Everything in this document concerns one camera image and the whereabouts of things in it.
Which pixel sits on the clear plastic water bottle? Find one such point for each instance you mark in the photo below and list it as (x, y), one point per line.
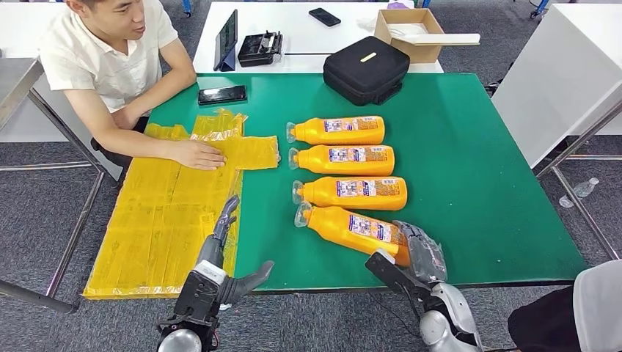
(583, 189)

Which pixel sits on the dark tablet with stand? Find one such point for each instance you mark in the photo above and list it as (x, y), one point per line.
(225, 41)

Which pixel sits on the black chair base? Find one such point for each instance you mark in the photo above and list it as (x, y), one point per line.
(494, 87)

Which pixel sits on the person's right hand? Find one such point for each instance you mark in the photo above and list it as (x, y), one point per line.
(197, 155)

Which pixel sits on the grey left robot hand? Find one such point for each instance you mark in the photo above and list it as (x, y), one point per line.
(211, 252)

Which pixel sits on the green table mat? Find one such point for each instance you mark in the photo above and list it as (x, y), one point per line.
(461, 170)

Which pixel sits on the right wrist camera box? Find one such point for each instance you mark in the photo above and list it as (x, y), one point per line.
(388, 274)

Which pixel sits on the white table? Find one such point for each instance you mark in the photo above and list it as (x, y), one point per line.
(301, 36)
(14, 29)
(559, 73)

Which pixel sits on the purple object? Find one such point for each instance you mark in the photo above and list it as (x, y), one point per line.
(398, 5)

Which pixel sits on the person's left forearm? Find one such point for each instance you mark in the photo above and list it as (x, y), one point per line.
(155, 97)

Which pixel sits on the white plastic bag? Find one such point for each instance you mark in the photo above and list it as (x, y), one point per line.
(408, 30)

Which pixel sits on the black plastic tray device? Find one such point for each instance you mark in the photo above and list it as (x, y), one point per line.
(256, 53)

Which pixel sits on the person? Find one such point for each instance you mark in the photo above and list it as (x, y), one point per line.
(97, 58)
(597, 311)

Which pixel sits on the brown cardboard box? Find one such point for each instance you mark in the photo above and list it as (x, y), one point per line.
(415, 54)

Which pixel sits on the black zip carry case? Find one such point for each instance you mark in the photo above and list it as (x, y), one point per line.
(364, 75)

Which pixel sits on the white foam board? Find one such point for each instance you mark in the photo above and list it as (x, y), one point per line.
(449, 39)

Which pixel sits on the steel table leg frame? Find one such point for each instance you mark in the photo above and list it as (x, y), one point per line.
(578, 142)

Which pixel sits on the orange detergent bottle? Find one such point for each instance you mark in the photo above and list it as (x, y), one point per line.
(340, 168)
(350, 202)
(335, 228)
(340, 138)

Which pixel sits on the yellow taped cardboard sheet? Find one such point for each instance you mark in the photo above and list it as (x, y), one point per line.
(160, 218)

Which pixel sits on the black smartphone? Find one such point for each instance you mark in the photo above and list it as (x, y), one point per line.
(324, 17)
(222, 95)

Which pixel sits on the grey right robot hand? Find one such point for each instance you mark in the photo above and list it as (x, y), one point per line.
(425, 257)

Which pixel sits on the steel table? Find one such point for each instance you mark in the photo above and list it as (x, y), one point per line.
(14, 85)

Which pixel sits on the clear plastic wrap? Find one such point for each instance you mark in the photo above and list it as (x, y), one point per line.
(369, 24)

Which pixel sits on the white table leg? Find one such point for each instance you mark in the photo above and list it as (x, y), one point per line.
(225, 307)

